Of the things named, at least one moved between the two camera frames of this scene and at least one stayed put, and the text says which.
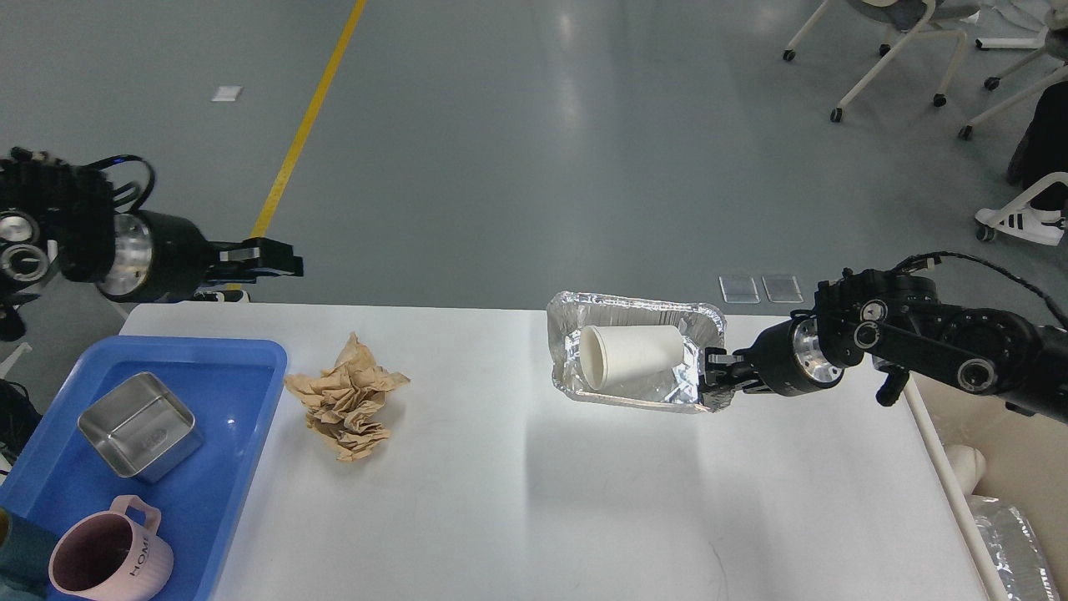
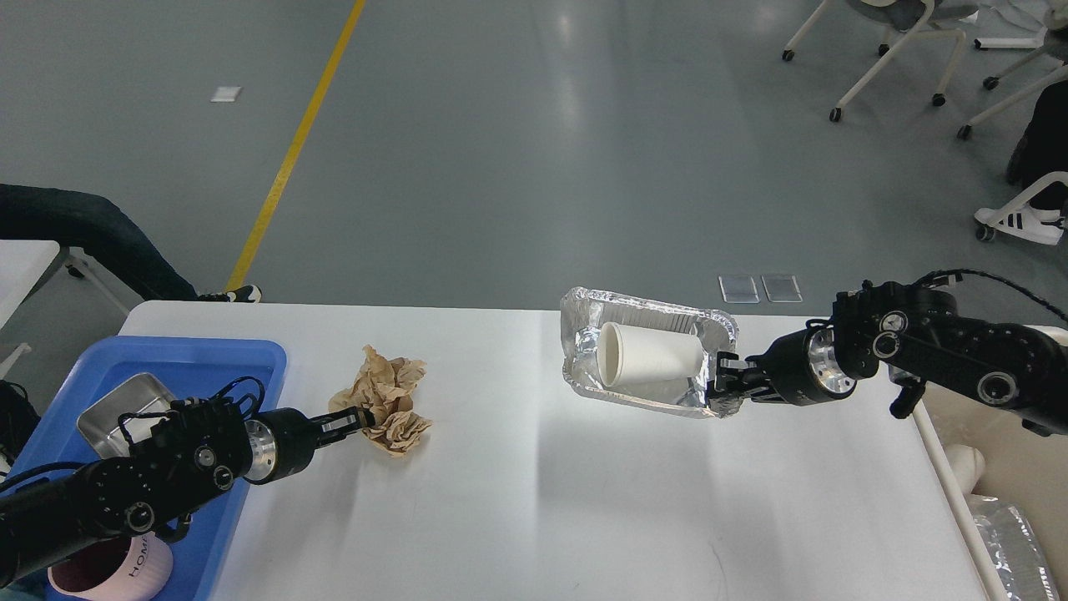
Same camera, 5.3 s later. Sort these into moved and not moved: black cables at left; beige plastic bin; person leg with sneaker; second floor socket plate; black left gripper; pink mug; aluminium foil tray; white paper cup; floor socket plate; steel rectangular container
Moved: black left gripper; aluminium foil tray; white paper cup
Not moved: beige plastic bin; person leg with sneaker; pink mug; second floor socket plate; floor socket plate; black cables at left; steel rectangular container
